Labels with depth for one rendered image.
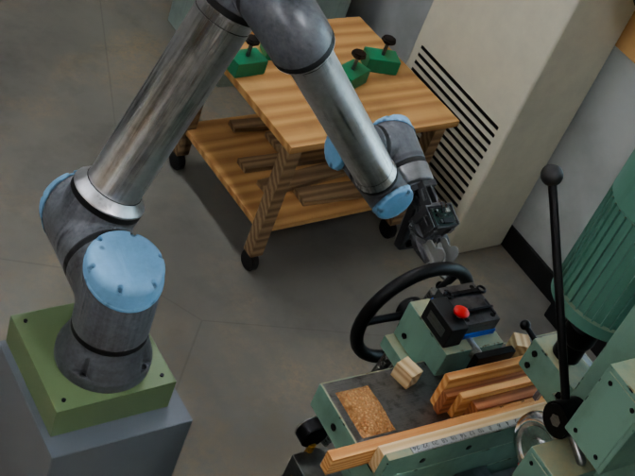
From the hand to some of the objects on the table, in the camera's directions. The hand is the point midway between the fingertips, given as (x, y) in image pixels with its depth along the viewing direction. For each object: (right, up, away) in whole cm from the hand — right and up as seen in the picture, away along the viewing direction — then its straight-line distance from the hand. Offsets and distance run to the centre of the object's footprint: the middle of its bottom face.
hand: (443, 276), depth 234 cm
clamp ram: (+1, -17, -29) cm, 34 cm away
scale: (+10, -24, -41) cm, 48 cm away
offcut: (-11, -17, -35) cm, 41 cm away
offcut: (+11, -14, -21) cm, 28 cm away
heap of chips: (-19, -22, -44) cm, 52 cm away
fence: (+8, -28, -38) cm, 47 cm away
